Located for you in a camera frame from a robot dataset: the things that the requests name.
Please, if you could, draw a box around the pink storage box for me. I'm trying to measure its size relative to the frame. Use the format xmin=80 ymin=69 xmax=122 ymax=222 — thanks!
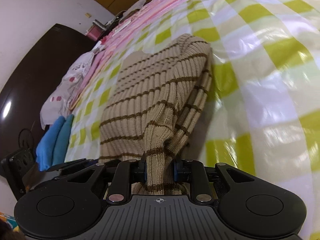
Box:
xmin=86 ymin=25 xmax=104 ymax=41

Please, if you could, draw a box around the light blue folded knit garment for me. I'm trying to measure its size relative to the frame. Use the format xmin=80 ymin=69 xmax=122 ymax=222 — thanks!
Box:
xmin=36 ymin=116 xmax=66 ymax=172

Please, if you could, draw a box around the beige brown striped knit sweater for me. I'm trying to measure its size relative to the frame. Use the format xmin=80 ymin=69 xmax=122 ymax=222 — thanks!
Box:
xmin=99 ymin=34 xmax=213 ymax=195

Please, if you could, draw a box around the green white checkered plastic sheet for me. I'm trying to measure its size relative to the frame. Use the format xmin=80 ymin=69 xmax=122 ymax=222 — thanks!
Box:
xmin=66 ymin=0 xmax=319 ymax=239

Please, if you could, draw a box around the grey pillow with pink dots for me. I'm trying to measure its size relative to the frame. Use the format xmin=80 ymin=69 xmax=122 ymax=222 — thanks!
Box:
xmin=40 ymin=41 xmax=105 ymax=129

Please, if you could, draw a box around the pink striped folded blanket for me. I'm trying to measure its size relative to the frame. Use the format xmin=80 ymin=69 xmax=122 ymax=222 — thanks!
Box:
xmin=68 ymin=17 xmax=151 ymax=111

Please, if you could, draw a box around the dark wooden headboard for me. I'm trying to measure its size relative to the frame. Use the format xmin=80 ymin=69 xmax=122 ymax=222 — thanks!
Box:
xmin=1 ymin=24 xmax=94 ymax=158

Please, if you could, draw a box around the grey cloth on nightstand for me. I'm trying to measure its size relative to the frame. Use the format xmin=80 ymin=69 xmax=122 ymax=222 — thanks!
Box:
xmin=123 ymin=0 xmax=147 ymax=18

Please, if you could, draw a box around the teal folded garment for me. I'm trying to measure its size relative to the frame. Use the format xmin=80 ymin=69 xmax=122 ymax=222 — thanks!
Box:
xmin=52 ymin=114 xmax=74 ymax=166

